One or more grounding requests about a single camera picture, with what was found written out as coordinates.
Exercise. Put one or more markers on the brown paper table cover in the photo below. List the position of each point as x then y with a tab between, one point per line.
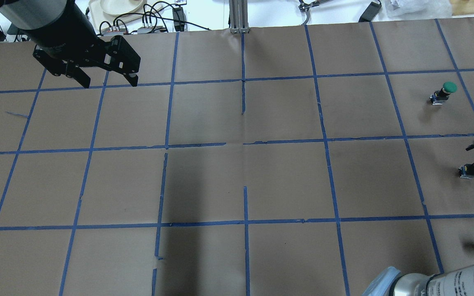
290	161

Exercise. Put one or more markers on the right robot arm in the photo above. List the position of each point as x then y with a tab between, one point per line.
391	282

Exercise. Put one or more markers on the black power brick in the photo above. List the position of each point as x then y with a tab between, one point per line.
371	11

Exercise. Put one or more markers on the aluminium frame post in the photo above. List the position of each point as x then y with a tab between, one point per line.
238	16

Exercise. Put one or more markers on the black power adapter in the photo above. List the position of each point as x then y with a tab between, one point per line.
179	18

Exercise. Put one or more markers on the usb hub adapter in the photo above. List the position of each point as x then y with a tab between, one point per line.
149	30
114	30

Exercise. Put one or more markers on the green push button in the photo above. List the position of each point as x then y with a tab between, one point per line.
440	97

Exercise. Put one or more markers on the beige tray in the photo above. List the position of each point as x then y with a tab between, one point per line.
97	15

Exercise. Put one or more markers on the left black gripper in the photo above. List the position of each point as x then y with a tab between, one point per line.
62	33

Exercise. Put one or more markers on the beige plate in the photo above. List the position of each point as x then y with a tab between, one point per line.
118	7

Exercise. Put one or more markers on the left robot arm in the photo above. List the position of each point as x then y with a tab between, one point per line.
28	15

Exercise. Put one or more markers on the wooden board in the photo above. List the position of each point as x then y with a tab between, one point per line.
462	7

